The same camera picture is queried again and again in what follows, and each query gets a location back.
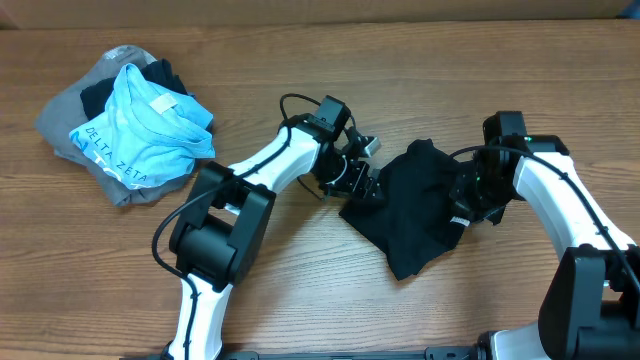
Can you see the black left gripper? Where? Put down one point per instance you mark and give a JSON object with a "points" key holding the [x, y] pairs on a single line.
{"points": [[353, 187]]}

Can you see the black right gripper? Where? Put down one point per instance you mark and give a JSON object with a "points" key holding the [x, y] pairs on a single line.
{"points": [[459, 202]]}

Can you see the black t-shirt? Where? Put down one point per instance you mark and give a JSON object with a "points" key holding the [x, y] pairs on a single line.
{"points": [[417, 221]]}

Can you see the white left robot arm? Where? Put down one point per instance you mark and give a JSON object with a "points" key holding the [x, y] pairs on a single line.
{"points": [[218, 231]]}

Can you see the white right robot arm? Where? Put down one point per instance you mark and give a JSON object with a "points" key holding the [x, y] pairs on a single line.
{"points": [[591, 308]]}

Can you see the light blue printed t-shirt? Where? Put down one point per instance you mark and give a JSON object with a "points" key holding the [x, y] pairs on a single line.
{"points": [[147, 134]]}

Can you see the black garment in pile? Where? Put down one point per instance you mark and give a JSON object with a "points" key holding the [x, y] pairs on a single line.
{"points": [[159, 72]]}

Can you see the grey folded garment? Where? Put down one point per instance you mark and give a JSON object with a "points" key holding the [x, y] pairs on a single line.
{"points": [[65, 112]]}

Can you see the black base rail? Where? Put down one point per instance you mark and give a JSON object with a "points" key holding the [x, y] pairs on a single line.
{"points": [[430, 353]]}

